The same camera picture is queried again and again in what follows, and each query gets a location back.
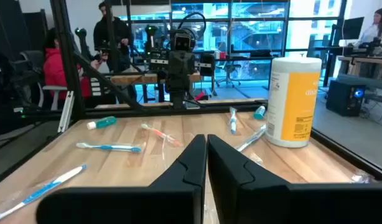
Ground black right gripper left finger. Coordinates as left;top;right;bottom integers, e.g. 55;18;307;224
35;134;208;224

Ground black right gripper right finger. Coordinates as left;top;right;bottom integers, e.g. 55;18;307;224
207;134;382;224

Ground orange toothbrush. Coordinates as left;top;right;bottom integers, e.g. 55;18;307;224
140;123;184;147

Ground blue white toothbrush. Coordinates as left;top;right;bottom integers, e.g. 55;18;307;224
235;123;268;153
0;164;88;224
248;152;264;166
228;106;238;135
75;141;142;154

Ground teal mouthwash bottle white cap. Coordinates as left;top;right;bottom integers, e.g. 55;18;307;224
86;116;118;131
253;105;267;121

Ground white yellow wipes canister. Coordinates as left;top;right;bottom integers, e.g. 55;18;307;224
265;57;323;149

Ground purple toothbrush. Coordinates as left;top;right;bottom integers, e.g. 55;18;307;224
349;169;374;184

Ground wooden table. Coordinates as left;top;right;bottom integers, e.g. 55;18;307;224
109;72;202;103

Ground black office chair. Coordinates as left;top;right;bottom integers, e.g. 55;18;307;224
215;57;241;88

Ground person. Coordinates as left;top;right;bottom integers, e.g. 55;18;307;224
354;6;382;50
41;27;92;103
93;1;134;74

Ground white metal bar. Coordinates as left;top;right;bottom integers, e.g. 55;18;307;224
57;90;76;134

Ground black computer tower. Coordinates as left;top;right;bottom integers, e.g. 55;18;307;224
325;79;367;118

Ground grey office chair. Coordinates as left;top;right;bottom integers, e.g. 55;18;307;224
19;49;69;111

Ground wooden desk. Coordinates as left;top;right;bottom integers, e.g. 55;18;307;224
336;54;382;80

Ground black desk monitor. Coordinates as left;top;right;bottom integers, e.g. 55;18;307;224
342;16;365;40

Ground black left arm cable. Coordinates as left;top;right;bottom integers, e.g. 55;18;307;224
177;11;207;41

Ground black metal table frame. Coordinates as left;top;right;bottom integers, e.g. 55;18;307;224
0;0;382;187

